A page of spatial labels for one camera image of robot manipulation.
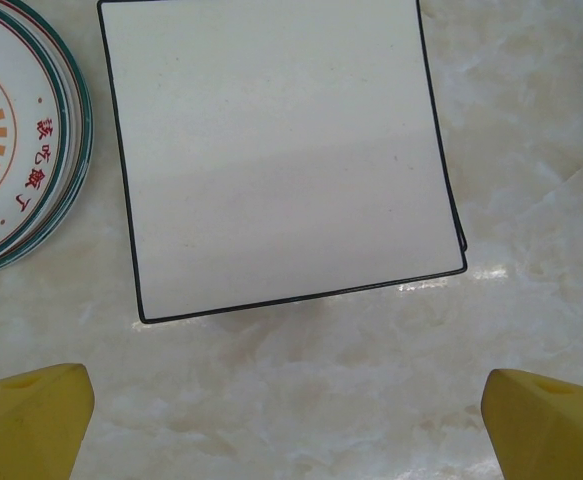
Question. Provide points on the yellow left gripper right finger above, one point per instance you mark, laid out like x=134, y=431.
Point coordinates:
x=551, y=430

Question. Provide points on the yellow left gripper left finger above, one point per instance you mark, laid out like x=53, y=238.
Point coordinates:
x=26, y=425

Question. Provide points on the square white plate dark rim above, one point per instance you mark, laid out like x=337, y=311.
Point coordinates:
x=281, y=150
x=461, y=240

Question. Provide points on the round plate orange sunburst print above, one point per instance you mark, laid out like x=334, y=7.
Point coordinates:
x=77, y=135
x=21, y=100

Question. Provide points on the round plates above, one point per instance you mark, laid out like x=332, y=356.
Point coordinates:
x=88, y=135

